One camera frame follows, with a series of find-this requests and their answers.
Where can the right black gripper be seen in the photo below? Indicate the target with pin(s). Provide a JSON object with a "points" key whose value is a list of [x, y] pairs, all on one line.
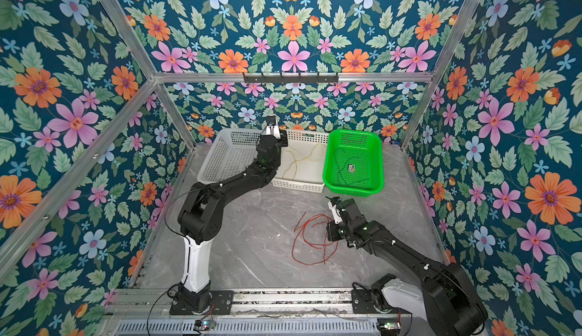
{"points": [[335, 229]]}

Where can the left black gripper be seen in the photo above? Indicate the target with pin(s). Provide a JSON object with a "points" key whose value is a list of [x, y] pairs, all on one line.
{"points": [[280, 143]]}

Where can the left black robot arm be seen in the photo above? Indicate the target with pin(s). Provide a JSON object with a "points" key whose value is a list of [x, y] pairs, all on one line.
{"points": [[201, 218]]}

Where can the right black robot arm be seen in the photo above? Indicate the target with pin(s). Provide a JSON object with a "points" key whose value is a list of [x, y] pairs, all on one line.
{"points": [[441, 294]]}

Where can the cream perforated basket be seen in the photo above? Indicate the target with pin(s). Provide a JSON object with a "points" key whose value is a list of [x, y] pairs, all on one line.
{"points": [[302, 162]]}

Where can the white mesh basket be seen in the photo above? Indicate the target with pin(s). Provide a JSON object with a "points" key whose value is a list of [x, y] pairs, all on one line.
{"points": [[233, 151]]}

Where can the black hook bar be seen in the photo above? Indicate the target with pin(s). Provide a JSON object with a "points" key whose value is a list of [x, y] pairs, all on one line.
{"points": [[281, 78]]}

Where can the green plastic basket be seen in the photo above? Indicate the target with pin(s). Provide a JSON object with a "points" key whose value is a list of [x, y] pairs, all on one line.
{"points": [[362, 149]]}

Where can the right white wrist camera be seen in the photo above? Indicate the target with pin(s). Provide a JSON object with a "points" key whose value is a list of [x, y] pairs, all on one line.
{"points": [[333, 204]]}

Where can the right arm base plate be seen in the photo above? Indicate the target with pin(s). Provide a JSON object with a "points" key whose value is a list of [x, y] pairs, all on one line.
{"points": [[370, 299]]}

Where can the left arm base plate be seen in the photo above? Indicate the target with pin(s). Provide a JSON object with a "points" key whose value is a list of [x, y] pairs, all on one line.
{"points": [[213, 302]]}

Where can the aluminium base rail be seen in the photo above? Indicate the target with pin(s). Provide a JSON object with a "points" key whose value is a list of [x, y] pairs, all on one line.
{"points": [[256, 311]]}

